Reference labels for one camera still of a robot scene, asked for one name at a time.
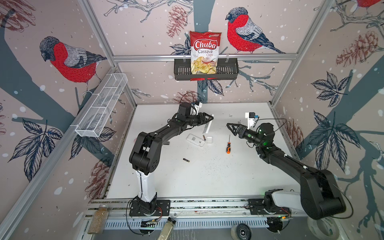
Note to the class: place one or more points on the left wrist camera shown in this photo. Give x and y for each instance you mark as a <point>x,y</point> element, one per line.
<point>196,107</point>

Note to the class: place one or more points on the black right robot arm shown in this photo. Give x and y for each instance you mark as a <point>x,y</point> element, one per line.
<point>320,196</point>

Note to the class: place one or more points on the black wall basket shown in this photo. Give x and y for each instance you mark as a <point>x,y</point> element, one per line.
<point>227,69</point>

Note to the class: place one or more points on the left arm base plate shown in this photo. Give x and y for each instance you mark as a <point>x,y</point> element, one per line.
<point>162,207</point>

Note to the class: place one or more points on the red cassava chips bag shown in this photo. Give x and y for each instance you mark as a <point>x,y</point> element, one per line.
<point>204,52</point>

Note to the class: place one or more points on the orange black screwdriver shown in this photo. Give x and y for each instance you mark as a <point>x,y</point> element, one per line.
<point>228,149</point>

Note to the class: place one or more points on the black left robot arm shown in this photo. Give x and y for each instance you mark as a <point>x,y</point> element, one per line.
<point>146,153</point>

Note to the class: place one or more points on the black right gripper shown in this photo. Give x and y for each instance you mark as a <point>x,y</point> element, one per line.
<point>240,131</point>

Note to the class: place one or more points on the beige powder bottle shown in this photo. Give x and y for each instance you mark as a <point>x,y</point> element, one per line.
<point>167,229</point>

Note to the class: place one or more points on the black round speaker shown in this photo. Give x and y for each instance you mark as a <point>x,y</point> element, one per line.
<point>241,232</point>

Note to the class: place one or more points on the clear tape roll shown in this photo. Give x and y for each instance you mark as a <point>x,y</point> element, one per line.
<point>324,229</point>

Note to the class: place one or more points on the white battery cover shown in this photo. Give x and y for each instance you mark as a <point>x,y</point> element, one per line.
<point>209,139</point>

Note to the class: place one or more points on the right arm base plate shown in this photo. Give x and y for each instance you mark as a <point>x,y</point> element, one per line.
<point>266,207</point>

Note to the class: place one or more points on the brown grain bottle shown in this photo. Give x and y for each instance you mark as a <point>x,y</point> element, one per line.
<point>98,221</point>

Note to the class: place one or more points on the white wire mesh shelf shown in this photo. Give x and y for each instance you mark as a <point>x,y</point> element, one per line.
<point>98,113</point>

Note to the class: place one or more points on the aluminium mounting rail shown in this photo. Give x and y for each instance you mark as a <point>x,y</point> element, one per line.
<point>220,207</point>

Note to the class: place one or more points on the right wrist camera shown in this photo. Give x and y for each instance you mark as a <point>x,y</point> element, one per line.
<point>252,119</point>

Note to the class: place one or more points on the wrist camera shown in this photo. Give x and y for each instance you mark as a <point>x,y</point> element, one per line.
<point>196,107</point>
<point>252,119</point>

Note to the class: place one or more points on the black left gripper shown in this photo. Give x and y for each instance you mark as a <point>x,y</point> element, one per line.
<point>206,120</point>

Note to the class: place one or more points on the white remote control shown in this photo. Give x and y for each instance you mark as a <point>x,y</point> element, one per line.
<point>208,125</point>
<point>195,140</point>

